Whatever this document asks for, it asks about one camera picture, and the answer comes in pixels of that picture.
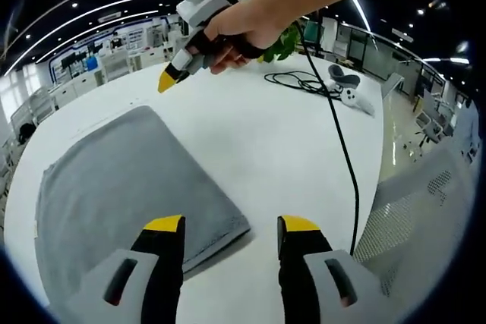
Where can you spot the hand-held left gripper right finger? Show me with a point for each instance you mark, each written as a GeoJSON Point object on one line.
{"type": "Point", "coordinates": [360, 293]}

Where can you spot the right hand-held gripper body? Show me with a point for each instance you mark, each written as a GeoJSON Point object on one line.
{"type": "Point", "coordinates": [203, 5]}

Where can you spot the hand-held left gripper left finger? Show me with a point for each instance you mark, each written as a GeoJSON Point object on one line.
{"type": "Point", "coordinates": [95, 293]}

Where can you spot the grey towel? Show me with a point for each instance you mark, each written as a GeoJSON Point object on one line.
{"type": "Point", "coordinates": [125, 176]}

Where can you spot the person's right hand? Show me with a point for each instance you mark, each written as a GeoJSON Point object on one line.
{"type": "Point", "coordinates": [243, 24]}

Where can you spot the blue container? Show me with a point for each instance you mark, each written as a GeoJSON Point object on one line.
{"type": "Point", "coordinates": [93, 63]}

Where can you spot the grey mesh chair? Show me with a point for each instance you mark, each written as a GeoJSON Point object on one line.
{"type": "Point", "coordinates": [417, 225]}

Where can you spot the green potted plant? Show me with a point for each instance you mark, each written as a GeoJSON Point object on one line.
{"type": "Point", "coordinates": [283, 45]}

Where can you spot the black bag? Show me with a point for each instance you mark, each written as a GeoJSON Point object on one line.
{"type": "Point", "coordinates": [24, 130]}

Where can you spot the white game controller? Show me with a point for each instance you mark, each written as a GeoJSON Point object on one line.
{"type": "Point", "coordinates": [355, 98]}

